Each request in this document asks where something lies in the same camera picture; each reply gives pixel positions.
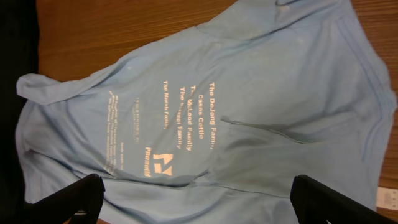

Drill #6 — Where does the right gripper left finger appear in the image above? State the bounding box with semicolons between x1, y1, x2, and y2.
21;174;105;224

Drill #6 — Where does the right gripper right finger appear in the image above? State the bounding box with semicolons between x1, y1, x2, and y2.
290;175;397;224

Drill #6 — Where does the light blue t-shirt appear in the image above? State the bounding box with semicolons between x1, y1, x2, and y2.
16;0;397;223

